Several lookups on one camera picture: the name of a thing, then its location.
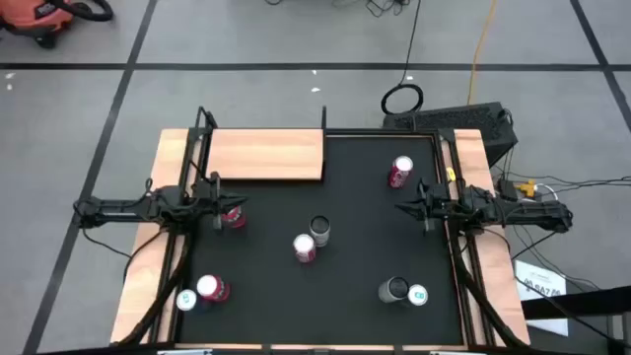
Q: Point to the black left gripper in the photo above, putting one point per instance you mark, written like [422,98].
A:
[204,199]

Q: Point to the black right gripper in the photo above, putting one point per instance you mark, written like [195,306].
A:
[443,204]

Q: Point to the red blue Fanta can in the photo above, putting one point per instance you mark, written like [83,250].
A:
[236,219]

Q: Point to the red Coca-Cola can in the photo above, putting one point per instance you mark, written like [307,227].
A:
[304,248]
[400,171]

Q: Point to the tall silver Celsius can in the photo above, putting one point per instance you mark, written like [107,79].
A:
[393,289]
[319,228]

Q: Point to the blue silver energy drink can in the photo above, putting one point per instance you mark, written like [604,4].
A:
[418,295]
[186,300]

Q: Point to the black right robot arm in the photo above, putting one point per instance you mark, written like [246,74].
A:
[532,212]

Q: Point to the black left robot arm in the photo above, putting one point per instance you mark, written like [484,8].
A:
[123,207]

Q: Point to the dark red soda can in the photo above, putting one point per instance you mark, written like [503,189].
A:
[213,288]

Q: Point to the black power brick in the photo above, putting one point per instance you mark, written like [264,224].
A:
[507,188]

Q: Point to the black table mat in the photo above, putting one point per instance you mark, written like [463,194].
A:
[345,296]

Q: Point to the yellow power adapter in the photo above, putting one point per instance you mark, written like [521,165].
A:
[527,187]

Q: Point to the white paper sign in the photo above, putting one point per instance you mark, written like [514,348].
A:
[542,273]

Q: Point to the black flat bar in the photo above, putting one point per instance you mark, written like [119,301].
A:
[581,302]

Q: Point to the orange shop vacuum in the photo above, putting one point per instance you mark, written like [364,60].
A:
[34,17]

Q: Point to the wooden shelf with black frame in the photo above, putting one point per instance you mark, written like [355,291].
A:
[266,155]

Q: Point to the black aluminium table frame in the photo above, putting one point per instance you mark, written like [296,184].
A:
[370,132]

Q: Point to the silver metal bracket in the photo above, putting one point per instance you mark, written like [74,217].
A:
[185,352]

